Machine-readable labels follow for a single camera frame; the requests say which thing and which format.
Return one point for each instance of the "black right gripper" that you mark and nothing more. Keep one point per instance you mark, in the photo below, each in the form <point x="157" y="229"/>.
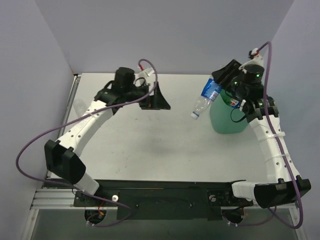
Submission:
<point x="231" y="75"/>

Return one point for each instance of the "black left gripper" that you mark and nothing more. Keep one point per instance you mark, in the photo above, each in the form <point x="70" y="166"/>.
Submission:
<point x="151" y="99"/>

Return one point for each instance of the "Pepsi bottle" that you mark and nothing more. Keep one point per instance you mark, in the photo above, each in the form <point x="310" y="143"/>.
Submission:
<point x="234" y="103"/>
<point x="210" y="92"/>

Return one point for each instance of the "clear unlabelled bottle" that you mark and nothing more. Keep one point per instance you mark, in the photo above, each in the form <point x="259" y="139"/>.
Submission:
<point x="79" y="107"/>

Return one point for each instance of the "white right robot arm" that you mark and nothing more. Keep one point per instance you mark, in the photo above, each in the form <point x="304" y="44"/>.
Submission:
<point x="284" y="183"/>

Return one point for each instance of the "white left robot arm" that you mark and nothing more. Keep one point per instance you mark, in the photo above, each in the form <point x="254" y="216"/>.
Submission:
<point x="63" y="155"/>

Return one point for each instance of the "green plastic bin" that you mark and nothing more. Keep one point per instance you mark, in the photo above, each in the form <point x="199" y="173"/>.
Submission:
<point x="227" y="120"/>

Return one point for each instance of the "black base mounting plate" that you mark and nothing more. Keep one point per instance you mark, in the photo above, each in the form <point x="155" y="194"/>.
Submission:
<point x="171" y="200"/>

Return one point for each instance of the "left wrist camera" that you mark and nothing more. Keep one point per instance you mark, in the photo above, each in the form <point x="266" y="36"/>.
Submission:
<point x="147" y="72"/>

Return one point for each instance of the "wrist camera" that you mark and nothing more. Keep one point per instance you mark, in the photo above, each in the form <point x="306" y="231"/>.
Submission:
<point x="147" y="72"/>
<point x="254" y="59"/>

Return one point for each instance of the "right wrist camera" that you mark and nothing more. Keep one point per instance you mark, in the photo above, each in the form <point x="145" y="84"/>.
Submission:
<point x="254" y="59"/>

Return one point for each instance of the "aluminium rail right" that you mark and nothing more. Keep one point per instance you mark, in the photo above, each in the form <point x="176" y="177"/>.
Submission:
<point x="285" y="206"/>

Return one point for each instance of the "aluminium rail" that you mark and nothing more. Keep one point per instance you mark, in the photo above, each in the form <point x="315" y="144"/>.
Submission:
<point x="285" y="206"/>
<point x="52" y="199"/>

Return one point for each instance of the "aluminium rail left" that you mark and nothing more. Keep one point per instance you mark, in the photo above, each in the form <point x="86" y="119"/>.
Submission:
<point x="52" y="199"/>

